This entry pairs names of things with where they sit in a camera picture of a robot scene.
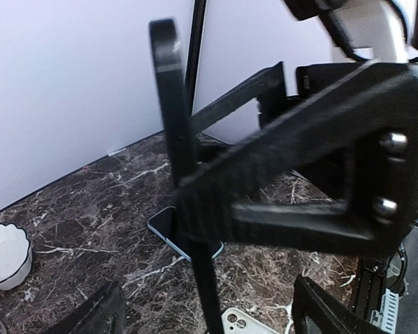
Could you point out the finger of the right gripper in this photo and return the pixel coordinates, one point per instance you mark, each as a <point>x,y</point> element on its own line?
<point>337,171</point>
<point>265,81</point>

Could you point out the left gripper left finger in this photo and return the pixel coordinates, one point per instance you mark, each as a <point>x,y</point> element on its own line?
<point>103,312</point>

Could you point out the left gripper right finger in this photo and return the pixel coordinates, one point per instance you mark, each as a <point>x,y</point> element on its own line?
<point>316,311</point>

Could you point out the clear white phone case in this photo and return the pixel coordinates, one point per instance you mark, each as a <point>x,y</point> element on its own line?
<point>235,321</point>

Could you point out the light blue phone case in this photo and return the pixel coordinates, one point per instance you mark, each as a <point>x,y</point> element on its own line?
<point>165,225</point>

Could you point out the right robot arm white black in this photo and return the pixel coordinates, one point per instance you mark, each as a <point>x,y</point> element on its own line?
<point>362,31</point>

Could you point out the white scalloped bowl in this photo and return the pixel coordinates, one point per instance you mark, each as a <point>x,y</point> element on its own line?
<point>15,256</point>

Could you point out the white slotted cable duct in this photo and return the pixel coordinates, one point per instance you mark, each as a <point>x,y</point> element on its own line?
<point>386,317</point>

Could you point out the right black frame post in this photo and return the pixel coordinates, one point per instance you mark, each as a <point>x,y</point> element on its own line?
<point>196,36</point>

